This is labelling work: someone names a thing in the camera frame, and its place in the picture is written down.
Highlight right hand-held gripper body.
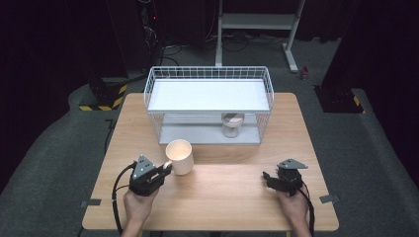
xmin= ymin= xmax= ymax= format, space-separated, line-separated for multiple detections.
xmin=276 ymin=158 xmax=309 ymax=198

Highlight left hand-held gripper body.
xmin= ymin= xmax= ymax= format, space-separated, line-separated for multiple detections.
xmin=127 ymin=154 xmax=165 ymax=198

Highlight cream white cup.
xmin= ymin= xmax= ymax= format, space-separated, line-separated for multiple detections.
xmin=163 ymin=138 xmax=195 ymax=177

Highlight glass jar with white lid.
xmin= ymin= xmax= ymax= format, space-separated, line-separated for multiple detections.
xmin=220 ymin=113 xmax=246 ymax=139

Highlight white wire shelf rack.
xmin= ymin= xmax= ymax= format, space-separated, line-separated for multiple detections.
xmin=142 ymin=65 xmax=276 ymax=146

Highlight person's left hand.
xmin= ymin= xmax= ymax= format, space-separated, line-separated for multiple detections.
xmin=122 ymin=188 xmax=160 ymax=226

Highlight person's right hand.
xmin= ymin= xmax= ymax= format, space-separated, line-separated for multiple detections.
xmin=276 ymin=190 xmax=311 ymax=226

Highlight grey tape strip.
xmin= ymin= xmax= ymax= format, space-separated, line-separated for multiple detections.
xmin=80 ymin=197 xmax=103 ymax=208
xmin=319 ymin=194 xmax=341 ymax=204

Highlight black base with yellow stripes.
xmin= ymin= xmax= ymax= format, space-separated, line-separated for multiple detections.
xmin=313 ymin=84 xmax=367 ymax=115
xmin=78 ymin=76 xmax=129 ymax=113

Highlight dark equipment tower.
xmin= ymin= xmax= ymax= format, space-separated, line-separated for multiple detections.
xmin=107 ymin=0 xmax=167 ymax=73

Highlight grey metal stand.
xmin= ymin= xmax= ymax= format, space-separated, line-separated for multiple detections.
xmin=214 ymin=0 xmax=306 ymax=74

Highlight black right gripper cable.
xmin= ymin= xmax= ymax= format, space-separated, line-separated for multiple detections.
xmin=297 ymin=183 xmax=316 ymax=237

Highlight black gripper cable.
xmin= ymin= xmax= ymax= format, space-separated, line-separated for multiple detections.
xmin=111 ymin=160 xmax=138 ymax=237
xmin=297 ymin=183 xmax=316 ymax=237

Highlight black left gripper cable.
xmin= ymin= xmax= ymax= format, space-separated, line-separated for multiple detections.
xmin=111 ymin=160 xmax=138 ymax=237

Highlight black floor cables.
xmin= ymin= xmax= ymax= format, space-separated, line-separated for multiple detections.
xmin=157 ymin=29 xmax=288 ymax=67

